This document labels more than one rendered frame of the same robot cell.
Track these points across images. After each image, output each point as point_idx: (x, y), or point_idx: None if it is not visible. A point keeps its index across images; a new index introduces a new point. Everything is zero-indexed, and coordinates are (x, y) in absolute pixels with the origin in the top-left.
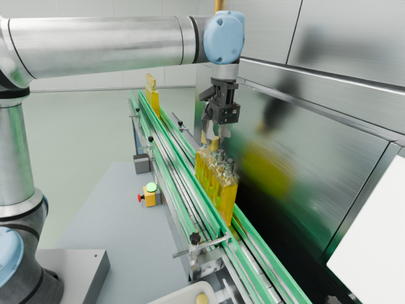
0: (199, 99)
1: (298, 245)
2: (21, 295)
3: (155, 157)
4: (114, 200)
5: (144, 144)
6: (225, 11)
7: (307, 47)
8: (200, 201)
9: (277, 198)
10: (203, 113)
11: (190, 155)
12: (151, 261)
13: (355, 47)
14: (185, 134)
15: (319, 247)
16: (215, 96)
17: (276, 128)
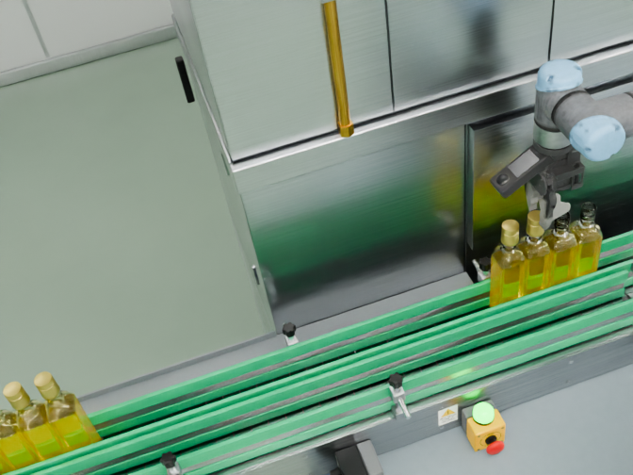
0: (508, 195)
1: (620, 204)
2: None
3: (410, 395)
4: None
5: (294, 462)
6: (578, 73)
7: (576, 38)
8: (574, 293)
9: (595, 190)
10: (552, 197)
11: (396, 328)
12: (620, 413)
13: (628, 18)
14: (257, 353)
15: None
16: (552, 165)
17: None
